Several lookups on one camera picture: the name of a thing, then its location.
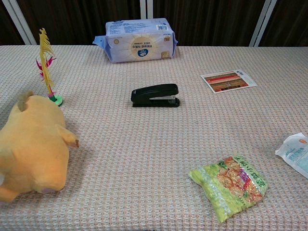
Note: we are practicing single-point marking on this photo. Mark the beige waffle weave tablecloth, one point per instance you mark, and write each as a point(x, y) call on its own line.
point(144, 144)

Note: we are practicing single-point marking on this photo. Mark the yellow feather shuttlecock green base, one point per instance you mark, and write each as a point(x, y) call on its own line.
point(45, 49)

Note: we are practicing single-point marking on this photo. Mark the dark pleated curtain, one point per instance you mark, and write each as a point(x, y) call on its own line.
point(72, 19)

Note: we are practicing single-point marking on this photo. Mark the white metal frame post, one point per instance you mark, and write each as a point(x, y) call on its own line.
point(262, 24)
point(147, 9)
point(18, 22)

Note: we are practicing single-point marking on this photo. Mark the lavender tissue paper pack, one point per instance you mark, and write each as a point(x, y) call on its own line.
point(134, 45)

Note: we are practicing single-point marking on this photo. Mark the yellow plush toy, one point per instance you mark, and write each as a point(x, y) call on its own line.
point(33, 144)

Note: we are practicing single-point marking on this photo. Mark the black stapler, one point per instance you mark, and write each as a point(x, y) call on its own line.
point(154, 90)

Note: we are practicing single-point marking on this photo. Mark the red building postcard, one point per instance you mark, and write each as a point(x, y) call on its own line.
point(226, 81)

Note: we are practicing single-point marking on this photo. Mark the white plastic medical package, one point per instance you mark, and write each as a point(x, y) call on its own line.
point(296, 154)

